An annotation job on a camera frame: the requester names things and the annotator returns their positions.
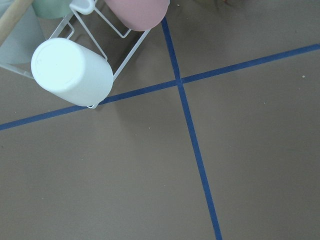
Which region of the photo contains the pink cup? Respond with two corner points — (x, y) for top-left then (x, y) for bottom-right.
(105, 0), (170, 32)

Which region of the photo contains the white cup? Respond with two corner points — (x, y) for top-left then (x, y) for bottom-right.
(31, 38), (114, 108)

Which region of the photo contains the green cup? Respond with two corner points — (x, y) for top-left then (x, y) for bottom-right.
(32, 0), (72, 20)

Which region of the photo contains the light grey cup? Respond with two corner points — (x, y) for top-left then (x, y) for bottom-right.
(0, 6), (45, 65)

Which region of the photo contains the white wire cup rack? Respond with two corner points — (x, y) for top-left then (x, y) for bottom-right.
(0, 0), (152, 110)

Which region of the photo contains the wooden rack handle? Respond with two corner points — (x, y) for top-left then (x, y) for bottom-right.
(0, 0), (33, 45)

